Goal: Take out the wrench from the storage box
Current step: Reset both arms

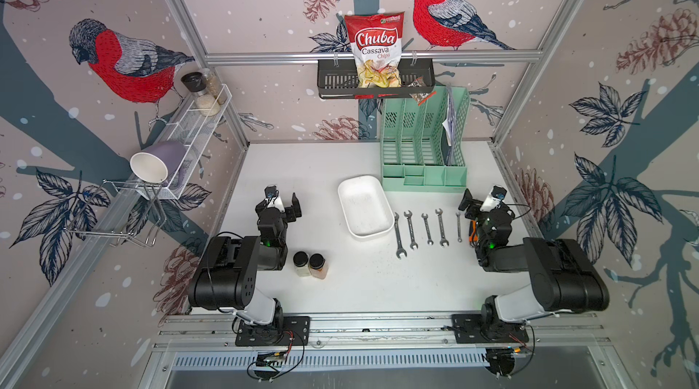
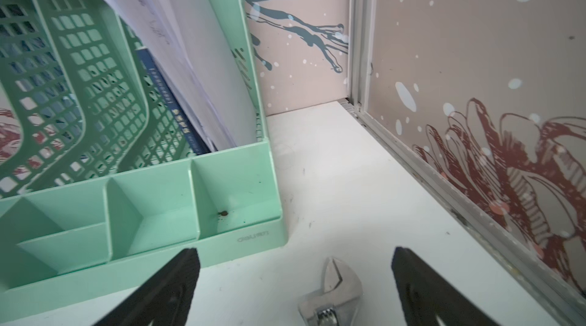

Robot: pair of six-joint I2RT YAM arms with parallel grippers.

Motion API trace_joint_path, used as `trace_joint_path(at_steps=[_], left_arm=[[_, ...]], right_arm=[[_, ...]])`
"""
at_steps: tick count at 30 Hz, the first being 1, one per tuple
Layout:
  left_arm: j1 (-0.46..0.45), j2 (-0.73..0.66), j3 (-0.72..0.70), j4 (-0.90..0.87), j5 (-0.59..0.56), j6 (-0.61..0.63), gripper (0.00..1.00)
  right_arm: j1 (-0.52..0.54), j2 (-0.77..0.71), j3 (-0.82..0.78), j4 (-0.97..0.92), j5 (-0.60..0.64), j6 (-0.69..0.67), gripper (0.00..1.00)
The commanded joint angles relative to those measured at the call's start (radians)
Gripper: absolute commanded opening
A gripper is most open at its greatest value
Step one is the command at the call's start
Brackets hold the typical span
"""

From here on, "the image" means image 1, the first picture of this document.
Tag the chrome wire cup rack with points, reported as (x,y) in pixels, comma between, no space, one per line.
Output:
(120,212)

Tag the purple white paper cup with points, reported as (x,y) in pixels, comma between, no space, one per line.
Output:
(158,162)

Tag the black lid orange spice jar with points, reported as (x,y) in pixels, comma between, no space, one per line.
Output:
(318,266)

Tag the small snack packet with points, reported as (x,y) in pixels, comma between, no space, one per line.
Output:
(420,97)

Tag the black lid white jar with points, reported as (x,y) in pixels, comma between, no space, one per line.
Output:
(204,100)

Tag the silver combination wrench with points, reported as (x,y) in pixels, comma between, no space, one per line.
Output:
(429,237)

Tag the thin small silver wrench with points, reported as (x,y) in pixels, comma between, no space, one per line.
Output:
(459,226)

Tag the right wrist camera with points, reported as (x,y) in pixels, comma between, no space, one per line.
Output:
(494,199)

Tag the white plastic storage box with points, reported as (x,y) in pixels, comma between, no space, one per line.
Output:
(365,207)

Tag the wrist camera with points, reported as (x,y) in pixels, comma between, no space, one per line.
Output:
(494,199)
(271,193)

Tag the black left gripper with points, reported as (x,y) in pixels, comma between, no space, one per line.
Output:
(292,211)

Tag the clear glass jar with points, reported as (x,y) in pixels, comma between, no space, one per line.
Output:
(214,85)

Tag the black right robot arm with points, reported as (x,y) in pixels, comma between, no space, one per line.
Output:
(561,278)

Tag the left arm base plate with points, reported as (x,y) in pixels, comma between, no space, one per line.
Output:
(293,330)

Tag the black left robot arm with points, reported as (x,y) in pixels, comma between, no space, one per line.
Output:
(225,280)

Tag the red Chuba chips bag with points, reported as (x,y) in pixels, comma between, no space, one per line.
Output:
(376,45)

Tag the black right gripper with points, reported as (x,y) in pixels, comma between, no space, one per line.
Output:
(474,206)

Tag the orange handled adjustable wrench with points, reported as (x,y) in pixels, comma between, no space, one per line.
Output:
(473,234)

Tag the green plastic file organizer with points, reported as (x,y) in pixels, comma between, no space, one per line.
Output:
(412,144)

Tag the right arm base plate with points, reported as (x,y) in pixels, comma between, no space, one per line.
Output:
(471,329)

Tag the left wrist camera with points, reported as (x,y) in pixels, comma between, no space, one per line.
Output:
(271,193)

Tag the silver ring end wrench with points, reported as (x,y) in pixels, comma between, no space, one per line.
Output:
(400,251)

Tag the white wire wall shelf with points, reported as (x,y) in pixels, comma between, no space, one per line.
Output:
(194,130)

